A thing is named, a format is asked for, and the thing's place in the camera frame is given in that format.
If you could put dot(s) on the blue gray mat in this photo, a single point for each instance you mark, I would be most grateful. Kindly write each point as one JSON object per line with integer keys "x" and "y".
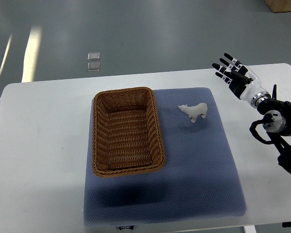
{"x": 199, "y": 178}

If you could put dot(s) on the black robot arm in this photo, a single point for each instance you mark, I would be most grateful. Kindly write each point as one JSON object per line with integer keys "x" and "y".
{"x": 275, "y": 124}

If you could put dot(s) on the wooden box corner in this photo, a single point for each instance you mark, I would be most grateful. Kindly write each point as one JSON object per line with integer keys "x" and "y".
{"x": 279, "y": 6}

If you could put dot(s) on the lower floor outlet plate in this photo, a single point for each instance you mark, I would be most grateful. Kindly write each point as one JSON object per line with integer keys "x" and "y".
{"x": 93, "y": 66}

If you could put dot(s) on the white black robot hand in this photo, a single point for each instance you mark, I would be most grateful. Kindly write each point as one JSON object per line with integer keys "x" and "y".
{"x": 241, "y": 80}

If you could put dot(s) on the brown wicker basket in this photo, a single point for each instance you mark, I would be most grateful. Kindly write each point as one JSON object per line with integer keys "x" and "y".
{"x": 126, "y": 136}

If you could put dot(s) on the upper floor outlet plate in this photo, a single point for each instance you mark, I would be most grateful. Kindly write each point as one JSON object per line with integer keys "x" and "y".
{"x": 93, "y": 56}

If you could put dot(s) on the white toy bear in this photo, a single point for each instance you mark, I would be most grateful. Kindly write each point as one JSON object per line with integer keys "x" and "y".
{"x": 194, "y": 111}

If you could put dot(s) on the floor outlet plate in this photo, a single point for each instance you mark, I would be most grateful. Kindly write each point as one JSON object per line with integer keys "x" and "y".
{"x": 93, "y": 66}
{"x": 93, "y": 56}

